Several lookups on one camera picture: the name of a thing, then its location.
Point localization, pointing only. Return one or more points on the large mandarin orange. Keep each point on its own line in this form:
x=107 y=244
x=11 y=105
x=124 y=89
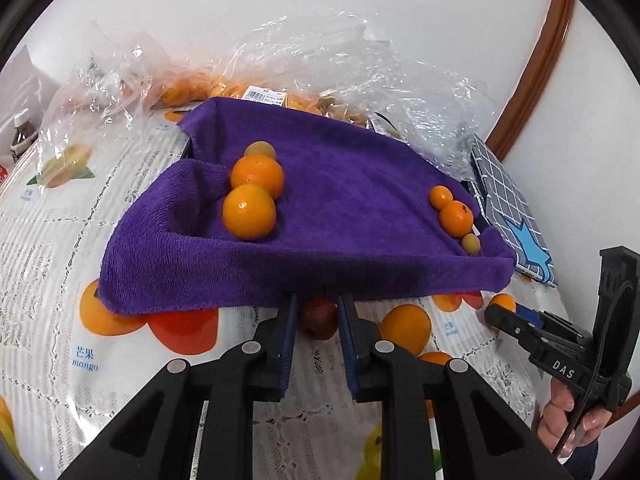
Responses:
x=405 y=330
x=257 y=175
x=249 y=211

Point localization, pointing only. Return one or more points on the small mandarin orange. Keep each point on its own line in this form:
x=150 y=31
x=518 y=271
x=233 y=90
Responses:
x=441 y=197

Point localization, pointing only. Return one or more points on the person's right forearm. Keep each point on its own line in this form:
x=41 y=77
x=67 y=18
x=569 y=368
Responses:
x=580 y=460

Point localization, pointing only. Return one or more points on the small red fruit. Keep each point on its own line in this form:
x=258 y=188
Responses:
x=318 y=320

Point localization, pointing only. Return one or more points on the mandarin orange with dark mark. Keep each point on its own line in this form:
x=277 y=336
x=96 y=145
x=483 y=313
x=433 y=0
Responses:
x=456 y=217

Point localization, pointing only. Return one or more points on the purple towel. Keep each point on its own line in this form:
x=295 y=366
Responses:
x=350 y=200

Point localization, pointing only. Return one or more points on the pile of bagged brown fruits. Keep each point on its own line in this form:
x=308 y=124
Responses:
x=340 y=107

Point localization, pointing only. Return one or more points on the brown wooden door frame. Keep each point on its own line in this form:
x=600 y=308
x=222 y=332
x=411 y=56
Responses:
x=542 y=60

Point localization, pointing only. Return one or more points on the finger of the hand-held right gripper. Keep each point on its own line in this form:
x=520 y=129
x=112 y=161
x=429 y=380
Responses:
x=510 y=327
x=530 y=314

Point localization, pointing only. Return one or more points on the person's right hand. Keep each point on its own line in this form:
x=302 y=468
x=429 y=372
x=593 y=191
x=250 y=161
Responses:
x=560 y=420

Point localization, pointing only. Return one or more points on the white price label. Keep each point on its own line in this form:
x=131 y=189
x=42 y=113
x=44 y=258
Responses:
x=265 y=95

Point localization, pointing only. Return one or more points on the grey checked bag blue star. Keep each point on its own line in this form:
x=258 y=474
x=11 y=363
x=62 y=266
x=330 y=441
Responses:
x=500 y=180

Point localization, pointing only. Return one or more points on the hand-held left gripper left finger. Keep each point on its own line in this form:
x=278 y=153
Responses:
x=287 y=330

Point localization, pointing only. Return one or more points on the dark drink bottle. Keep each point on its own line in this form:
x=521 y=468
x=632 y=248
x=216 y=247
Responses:
x=22 y=135

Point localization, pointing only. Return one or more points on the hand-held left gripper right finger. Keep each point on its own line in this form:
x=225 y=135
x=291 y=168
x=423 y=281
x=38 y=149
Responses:
x=347 y=340

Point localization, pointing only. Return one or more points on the pile of bagged oranges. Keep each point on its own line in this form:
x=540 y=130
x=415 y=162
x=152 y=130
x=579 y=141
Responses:
x=185 y=91

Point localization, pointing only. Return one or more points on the small yellow-green fruit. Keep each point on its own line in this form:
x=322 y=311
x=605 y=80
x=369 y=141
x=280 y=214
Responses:
x=471 y=243
x=260 y=150

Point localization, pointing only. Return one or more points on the small clear plastic bag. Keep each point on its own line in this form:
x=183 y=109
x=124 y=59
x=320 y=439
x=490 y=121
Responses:
x=100 y=85

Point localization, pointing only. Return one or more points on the large clear plastic bag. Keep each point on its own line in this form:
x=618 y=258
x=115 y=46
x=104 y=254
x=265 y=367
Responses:
x=350 y=60

